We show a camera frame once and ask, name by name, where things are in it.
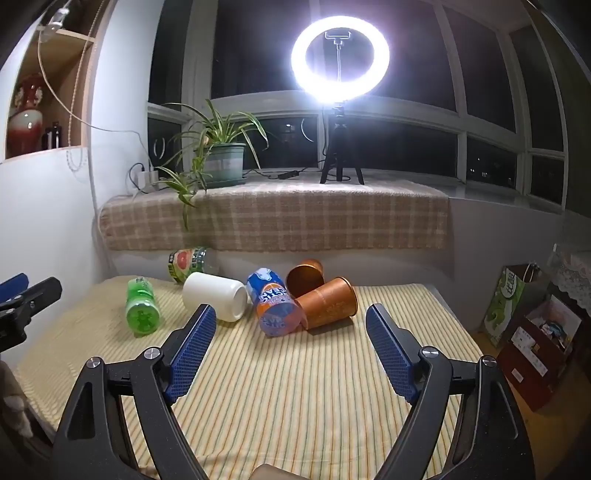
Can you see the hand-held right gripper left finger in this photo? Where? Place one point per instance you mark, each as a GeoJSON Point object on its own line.
{"type": "Point", "coordinates": [194, 350]}

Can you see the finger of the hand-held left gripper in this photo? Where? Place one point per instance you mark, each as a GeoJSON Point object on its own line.
{"type": "Point", "coordinates": [14, 286]}
{"type": "Point", "coordinates": [37, 297]}

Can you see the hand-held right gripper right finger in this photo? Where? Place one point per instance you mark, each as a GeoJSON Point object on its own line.
{"type": "Point", "coordinates": [390, 350]}

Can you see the white cup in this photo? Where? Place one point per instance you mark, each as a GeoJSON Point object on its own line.
{"type": "Point", "coordinates": [212, 295]}

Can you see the person's left hand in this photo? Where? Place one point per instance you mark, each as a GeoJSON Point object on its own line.
{"type": "Point", "coordinates": [10, 397]}

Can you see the green plastic bottle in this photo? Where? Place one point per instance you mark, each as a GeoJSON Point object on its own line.
{"type": "Point", "coordinates": [141, 304]}

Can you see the yellow striped tablecloth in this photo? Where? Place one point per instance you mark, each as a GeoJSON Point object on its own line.
{"type": "Point", "coordinates": [286, 406]}

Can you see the green paper bag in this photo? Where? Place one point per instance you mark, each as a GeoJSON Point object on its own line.
{"type": "Point", "coordinates": [505, 304]}

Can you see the red cardboard box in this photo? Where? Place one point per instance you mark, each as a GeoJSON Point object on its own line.
{"type": "Point", "coordinates": [531, 364]}

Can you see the dark bottle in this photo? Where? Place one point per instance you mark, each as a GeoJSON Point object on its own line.
{"type": "Point", "coordinates": [52, 136]}

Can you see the white power strip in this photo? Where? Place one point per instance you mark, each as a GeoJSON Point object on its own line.
{"type": "Point", "coordinates": [147, 177]}

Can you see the beige checkered cloth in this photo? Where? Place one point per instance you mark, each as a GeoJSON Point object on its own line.
{"type": "Point", "coordinates": [295, 217]}

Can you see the red and white vase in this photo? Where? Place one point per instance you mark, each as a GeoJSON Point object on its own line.
{"type": "Point", "coordinates": [25, 120]}

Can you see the green plant pot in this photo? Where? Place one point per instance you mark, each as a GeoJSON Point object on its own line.
{"type": "Point", "coordinates": [225, 161]}

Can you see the white lace cloth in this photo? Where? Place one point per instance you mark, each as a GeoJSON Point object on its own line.
{"type": "Point", "coordinates": [572, 277]}

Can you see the black tripod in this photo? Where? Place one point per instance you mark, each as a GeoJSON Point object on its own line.
{"type": "Point", "coordinates": [340, 147]}

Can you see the wooden shelf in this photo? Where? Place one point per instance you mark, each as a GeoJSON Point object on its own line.
{"type": "Point", "coordinates": [78, 69]}

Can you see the spider plant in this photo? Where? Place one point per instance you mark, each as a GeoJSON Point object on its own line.
{"type": "Point", "coordinates": [217, 124]}

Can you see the white clip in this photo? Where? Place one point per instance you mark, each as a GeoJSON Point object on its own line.
{"type": "Point", "coordinates": [55, 18]}

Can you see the white window frame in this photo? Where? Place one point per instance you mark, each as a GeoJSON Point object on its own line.
{"type": "Point", "coordinates": [457, 115]}

